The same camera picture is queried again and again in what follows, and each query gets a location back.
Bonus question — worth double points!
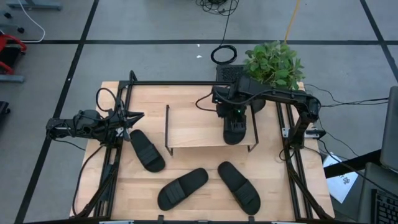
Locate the thin black power cable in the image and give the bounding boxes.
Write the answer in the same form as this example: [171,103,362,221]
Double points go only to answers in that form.
[303,83,390,108]

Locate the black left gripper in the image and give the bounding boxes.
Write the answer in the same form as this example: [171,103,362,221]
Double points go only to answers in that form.
[101,111,146,143]

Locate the black aluminium rig frame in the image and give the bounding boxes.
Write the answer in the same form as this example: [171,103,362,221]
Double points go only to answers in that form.
[70,70,336,222]

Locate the green potted plant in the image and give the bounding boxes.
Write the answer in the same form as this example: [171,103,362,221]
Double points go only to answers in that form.
[244,40,306,114]

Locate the black arm loop cable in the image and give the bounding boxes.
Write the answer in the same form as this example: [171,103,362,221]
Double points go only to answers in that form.
[95,87,125,114]

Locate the black rubber slide sandal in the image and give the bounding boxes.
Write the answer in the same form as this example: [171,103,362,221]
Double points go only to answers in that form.
[157,167,210,212]
[223,115,249,146]
[129,129,167,174]
[217,161,262,216]

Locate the black cable bundle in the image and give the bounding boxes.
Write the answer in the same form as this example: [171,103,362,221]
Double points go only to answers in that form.
[195,0,240,17]

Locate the grey metal desk foot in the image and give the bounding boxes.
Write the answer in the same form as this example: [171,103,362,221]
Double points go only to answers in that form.
[0,74,25,84]
[6,0,63,12]

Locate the white paper sheet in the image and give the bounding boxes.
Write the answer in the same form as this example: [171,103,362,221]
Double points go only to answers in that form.
[323,151,361,204]

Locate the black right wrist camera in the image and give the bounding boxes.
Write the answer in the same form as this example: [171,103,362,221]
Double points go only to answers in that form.
[211,86,237,105]

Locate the black gripper loop cable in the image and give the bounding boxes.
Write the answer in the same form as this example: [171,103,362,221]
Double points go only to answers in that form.
[195,91,219,113]

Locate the white cable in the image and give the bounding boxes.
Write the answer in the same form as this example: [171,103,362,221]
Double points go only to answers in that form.
[16,0,47,44]

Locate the wooden shelf with black frame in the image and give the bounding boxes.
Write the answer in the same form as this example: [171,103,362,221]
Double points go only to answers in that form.
[164,104,260,157]

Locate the red black cart frame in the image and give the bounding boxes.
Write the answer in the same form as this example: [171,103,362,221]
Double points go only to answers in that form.
[0,32,28,76]

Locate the yellow cable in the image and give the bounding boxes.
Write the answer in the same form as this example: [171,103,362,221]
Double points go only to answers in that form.
[283,0,302,45]

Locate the long black floor cable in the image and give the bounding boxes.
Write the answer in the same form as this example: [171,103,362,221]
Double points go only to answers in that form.
[72,144,105,217]

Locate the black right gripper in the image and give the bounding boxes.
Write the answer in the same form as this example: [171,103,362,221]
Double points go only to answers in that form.
[216,103,250,133]

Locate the black coiled cable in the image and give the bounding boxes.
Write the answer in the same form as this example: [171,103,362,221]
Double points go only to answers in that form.
[210,6,239,67]

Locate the grey laptop computer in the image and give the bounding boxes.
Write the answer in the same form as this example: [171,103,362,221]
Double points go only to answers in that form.
[357,86,398,224]

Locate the black side desk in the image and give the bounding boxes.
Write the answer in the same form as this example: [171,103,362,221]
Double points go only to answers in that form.
[323,149,383,179]

